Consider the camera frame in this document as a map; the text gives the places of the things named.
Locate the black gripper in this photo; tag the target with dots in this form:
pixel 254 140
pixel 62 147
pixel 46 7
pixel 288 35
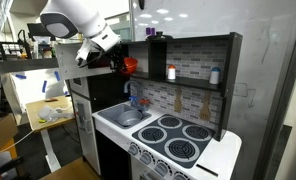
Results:
pixel 104 60

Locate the orange plastic bowl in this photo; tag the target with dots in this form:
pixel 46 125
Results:
pixel 131 65

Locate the white toy microwave door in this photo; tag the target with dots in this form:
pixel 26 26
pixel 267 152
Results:
pixel 71 63

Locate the small grey stove burner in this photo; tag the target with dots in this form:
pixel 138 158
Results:
pixel 197 132
pixel 169 121

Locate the large grey stove burner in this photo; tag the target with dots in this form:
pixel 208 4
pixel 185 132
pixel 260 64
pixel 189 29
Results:
pixel 152 134
pixel 182 149

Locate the grey stove knob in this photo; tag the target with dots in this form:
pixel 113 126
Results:
pixel 161 167
pixel 133 149
pixel 145 157
pixel 179 176

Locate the dark grey stove panel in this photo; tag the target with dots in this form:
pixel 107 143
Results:
pixel 174 135

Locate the white toy oven door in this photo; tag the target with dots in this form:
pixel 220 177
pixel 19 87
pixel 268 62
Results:
pixel 136 170

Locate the grey toy faucet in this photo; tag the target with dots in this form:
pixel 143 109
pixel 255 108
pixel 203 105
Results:
pixel 125 87

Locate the purple magnet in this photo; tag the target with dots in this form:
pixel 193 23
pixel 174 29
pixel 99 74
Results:
pixel 148 31

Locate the purple cup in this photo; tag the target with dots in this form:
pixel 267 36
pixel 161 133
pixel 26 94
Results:
pixel 153 31

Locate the black pan lid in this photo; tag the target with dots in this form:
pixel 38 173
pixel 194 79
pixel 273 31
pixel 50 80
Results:
pixel 159 36

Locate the white shaker orange cap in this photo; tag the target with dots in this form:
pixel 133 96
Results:
pixel 171 73

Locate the grey metal pot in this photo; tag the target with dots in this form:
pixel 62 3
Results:
pixel 129 118

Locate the blue tape strip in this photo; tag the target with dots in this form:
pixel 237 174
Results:
pixel 57 75
pixel 66 93
pixel 44 86
pixel 20 76

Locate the plain wooden spatula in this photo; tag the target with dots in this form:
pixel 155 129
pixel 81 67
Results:
pixel 178 100

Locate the toy kitchen unit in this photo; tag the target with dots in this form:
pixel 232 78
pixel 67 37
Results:
pixel 194 60

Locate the dark red flat object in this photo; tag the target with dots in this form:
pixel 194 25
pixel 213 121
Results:
pixel 51 99

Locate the white plastic device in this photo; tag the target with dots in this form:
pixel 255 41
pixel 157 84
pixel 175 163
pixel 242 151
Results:
pixel 51 113

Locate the black monitor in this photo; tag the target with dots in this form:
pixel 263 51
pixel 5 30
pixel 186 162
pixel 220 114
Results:
pixel 34 30

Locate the white board panel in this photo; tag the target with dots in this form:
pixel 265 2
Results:
pixel 31 90

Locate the grey shelf beam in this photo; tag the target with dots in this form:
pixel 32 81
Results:
pixel 24 65

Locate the white shaker blue cap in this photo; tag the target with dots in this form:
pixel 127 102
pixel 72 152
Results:
pixel 214 76

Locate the green marker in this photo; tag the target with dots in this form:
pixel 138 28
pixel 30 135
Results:
pixel 42 121

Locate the slotted wooden spatula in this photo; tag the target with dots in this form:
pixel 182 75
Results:
pixel 205 110

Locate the wooden desk white legs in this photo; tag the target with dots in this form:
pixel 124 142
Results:
pixel 33 110

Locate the wooden table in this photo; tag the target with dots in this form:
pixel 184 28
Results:
pixel 74 170

